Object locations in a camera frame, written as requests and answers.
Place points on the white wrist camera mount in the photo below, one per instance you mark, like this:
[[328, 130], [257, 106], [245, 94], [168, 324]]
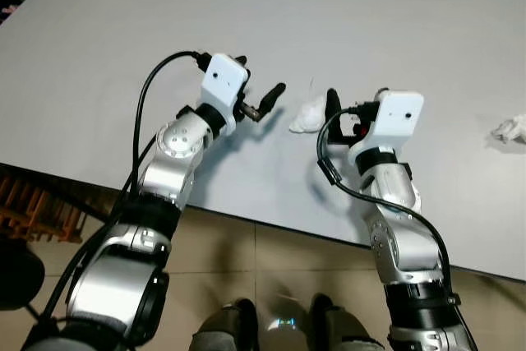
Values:
[[223, 88], [394, 125]]

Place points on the wooden folding rack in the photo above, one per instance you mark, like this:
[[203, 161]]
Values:
[[33, 203]]

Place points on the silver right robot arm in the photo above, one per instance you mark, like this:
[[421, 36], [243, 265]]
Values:
[[403, 236]]

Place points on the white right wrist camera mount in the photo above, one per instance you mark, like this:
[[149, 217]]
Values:
[[394, 125]]

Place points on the robot right leg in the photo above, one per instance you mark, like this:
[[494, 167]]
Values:
[[341, 330]]

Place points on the robot leg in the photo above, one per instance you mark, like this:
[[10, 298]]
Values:
[[341, 330], [226, 330]]

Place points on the white tissue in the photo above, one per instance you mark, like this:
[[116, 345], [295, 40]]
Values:
[[310, 117], [509, 129]]

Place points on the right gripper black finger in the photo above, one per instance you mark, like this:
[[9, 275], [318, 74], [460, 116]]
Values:
[[334, 113]]

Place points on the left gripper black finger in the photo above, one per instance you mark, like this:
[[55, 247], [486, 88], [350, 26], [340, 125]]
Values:
[[242, 60], [268, 103]]

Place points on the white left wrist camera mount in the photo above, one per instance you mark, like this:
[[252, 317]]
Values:
[[223, 88]]

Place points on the robot left leg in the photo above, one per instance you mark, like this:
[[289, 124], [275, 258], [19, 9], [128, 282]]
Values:
[[226, 330]]

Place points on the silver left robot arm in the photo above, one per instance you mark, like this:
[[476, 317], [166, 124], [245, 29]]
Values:
[[168, 162]]

